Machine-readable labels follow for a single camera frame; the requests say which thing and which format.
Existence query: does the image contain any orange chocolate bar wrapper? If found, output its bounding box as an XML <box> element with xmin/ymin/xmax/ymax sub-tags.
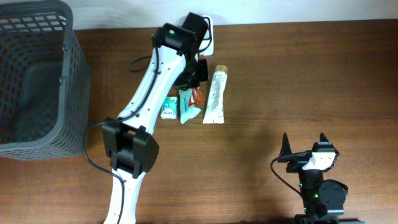
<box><xmin>188</xmin><ymin>88</ymin><xmax>203</xmax><ymax>106</ymax></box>

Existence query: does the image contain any teal wet wipes pack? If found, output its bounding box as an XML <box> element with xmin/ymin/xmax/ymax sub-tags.
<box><xmin>178</xmin><ymin>88</ymin><xmax>201</xmax><ymax>124</ymax></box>

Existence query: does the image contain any white floral cream tube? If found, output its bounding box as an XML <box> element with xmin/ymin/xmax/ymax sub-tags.
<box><xmin>203</xmin><ymin>65</ymin><xmax>228</xmax><ymax>124</ymax></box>

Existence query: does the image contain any small green tissue pack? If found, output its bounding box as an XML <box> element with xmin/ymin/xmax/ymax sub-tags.
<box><xmin>160</xmin><ymin>96</ymin><xmax>178</xmax><ymax>119</ymax></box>

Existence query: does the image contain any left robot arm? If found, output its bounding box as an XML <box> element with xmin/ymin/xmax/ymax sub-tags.
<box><xmin>102</xmin><ymin>12</ymin><xmax>213</xmax><ymax>223</ymax></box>

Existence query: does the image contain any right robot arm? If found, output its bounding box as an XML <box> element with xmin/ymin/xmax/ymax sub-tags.
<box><xmin>275</xmin><ymin>133</ymin><xmax>348</xmax><ymax>223</ymax></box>

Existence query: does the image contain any white barcode scanner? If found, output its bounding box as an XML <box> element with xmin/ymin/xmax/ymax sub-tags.
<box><xmin>199</xmin><ymin>15</ymin><xmax>214</xmax><ymax>56</ymax></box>

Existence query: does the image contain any grey plastic mesh basket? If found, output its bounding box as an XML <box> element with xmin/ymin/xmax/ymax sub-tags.
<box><xmin>1</xmin><ymin>1</ymin><xmax>91</xmax><ymax>161</ymax></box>

